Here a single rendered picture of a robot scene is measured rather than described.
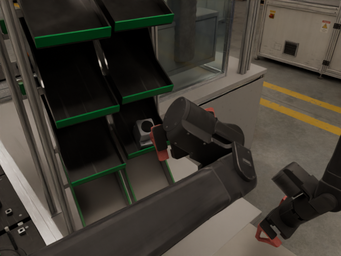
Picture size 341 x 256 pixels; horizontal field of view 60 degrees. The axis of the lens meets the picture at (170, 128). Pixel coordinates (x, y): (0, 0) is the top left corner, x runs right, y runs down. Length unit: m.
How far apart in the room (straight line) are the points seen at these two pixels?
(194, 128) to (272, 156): 2.40
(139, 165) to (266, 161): 1.93
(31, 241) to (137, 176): 0.33
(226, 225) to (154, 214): 0.76
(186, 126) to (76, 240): 0.22
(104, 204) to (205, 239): 0.35
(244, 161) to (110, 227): 0.23
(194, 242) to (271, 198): 1.47
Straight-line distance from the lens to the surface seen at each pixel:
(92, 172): 0.73
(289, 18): 4.57
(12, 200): 1.07
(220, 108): 1.95
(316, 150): 3.02
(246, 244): 1.02
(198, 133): 0.42
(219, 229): 1.03
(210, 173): 0.37
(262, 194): 2.41
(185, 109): 0.41
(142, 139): 0.75
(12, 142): 1.55
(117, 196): 0.86
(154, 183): 0.91
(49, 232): 0.96
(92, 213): 0.85
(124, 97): 0.66
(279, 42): 4.69
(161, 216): 0.30
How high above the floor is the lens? 1.67
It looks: 34 degrees down
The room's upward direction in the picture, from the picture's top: straight up
